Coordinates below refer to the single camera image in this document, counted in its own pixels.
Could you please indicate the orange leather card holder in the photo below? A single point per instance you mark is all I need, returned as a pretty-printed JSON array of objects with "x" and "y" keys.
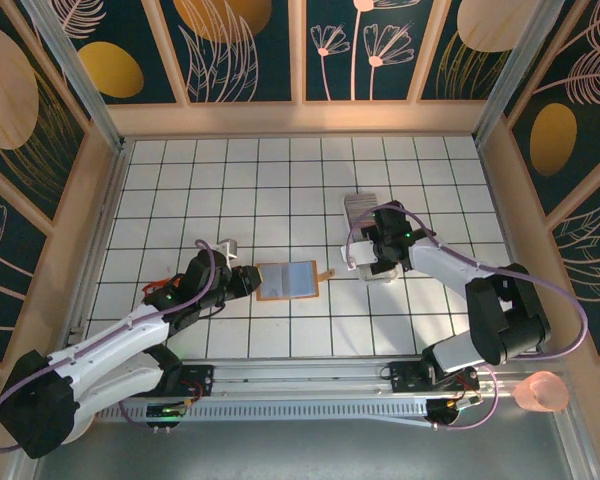
[{"x": 290, "y": 280}]

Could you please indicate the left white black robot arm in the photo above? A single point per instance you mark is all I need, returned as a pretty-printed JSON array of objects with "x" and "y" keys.
[{"x": 120, "y": 335}]

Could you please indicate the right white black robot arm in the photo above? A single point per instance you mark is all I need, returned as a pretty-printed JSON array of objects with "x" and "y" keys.
[{"x": 445, "y": 260}]

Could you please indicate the clear plastic card tray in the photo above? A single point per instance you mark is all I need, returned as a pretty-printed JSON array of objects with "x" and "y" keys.
[{"x": 362, "y": 207}]

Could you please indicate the row of assorted credit cards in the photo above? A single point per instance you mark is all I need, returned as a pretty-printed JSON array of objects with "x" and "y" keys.
[{"x": 361, "y": 205}]

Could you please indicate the colourful snack bag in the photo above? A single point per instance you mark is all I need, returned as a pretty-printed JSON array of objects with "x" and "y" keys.
[{"x": 160, "y": 286}]

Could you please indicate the black controller board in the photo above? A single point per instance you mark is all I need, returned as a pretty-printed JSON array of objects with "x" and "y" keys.
[
  {"x": 450, "y": 411},
  {"x": 165, "y": 415}
]

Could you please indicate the pink plastic cup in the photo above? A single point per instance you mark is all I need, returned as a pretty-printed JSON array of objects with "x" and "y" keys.
[{"x": 540, "y": 392}]

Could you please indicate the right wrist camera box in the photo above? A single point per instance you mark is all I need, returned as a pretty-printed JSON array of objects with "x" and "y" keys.
[{"x": 362, "y": 255}]

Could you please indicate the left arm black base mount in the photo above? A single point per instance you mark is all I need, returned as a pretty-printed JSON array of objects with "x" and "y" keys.
[{"x": 195, "y": 380}]

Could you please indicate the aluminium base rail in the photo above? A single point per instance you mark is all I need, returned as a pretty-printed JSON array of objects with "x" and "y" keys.
[{"x": 300, "y": 380}]

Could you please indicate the aluminium side rail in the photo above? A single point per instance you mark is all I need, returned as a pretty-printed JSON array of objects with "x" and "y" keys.
[
  {"x": 500, "y": 200},
  {"x": 99, "y": 250}
]

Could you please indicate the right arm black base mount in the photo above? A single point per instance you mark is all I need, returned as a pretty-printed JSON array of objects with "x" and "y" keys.
[{"x": 405, "y": 376}]

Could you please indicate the aluminium frame post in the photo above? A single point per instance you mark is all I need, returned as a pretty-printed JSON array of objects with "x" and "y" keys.
[
  {"x": 516, "y": 75},
  {"x": 81, "y": 80}
]

